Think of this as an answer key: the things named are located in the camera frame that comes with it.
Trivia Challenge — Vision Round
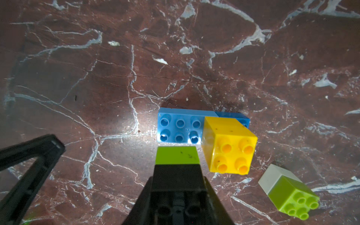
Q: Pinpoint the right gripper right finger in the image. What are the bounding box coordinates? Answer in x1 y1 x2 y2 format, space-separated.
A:
204 177 235 225

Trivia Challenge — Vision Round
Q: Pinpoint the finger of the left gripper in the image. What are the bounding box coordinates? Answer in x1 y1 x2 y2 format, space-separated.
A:
1 134 66 225

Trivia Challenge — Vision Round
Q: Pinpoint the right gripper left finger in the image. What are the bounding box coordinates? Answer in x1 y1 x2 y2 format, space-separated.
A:
122 176 153 225

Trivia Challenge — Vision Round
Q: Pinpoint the black lego brick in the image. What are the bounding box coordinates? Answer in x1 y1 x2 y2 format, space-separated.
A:
151 164 205 225

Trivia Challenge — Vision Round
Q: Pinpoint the green lego brick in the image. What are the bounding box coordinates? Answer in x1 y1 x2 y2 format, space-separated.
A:
155 146 200 165
268 176 320 220

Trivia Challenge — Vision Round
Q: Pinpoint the white lego brick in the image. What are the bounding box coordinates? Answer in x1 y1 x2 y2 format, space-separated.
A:
258 164 301 195

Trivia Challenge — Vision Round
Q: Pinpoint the yellow lego brick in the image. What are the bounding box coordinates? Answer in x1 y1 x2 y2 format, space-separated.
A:
201 117 258 175

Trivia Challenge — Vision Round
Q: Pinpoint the long light blue lego brick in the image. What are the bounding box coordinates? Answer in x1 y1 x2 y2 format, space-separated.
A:
157 107 218 145

